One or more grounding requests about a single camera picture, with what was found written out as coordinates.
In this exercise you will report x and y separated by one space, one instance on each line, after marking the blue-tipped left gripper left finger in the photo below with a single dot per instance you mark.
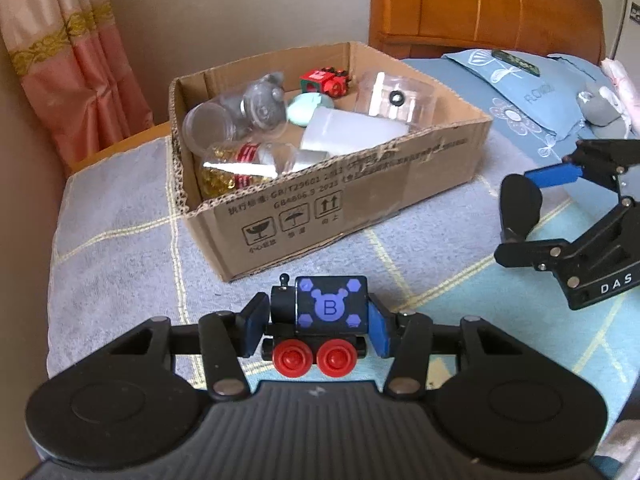
221 339

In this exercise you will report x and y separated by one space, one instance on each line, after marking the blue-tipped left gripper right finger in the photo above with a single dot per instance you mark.
409 340

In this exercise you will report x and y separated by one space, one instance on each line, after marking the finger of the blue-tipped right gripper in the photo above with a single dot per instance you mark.
600 264
597 161

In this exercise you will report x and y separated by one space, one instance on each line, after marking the black oval case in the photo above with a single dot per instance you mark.
520 202

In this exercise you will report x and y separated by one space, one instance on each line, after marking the black blue toy train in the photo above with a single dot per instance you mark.
317 321

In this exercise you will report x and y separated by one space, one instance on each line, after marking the gold bead jar silver lid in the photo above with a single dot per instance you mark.
231 166

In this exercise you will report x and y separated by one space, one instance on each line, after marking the clear round container red label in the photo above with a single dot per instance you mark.
397 98

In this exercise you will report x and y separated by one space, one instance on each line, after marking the white plastic bottle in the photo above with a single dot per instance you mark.
340 133

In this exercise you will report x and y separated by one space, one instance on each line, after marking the clear plastic jar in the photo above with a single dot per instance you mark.
218 120

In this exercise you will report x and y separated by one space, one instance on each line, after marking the red wooden toy train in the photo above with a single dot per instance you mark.
328 80

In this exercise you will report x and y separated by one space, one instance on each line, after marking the grey cat toy figure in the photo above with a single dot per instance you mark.
263 104

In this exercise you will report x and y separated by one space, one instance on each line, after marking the grey plush toy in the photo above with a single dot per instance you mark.
604 113

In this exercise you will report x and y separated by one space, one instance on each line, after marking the blue floral pillow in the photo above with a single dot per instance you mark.
550 98

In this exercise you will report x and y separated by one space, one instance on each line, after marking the striped towel blanket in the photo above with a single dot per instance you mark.
122 254

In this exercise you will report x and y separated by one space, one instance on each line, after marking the cardboard box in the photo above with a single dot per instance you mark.
249 230

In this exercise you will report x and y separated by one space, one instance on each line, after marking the wooden headboard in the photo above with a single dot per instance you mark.
431 28

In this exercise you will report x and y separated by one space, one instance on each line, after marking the pink curtain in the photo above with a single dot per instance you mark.
75 73

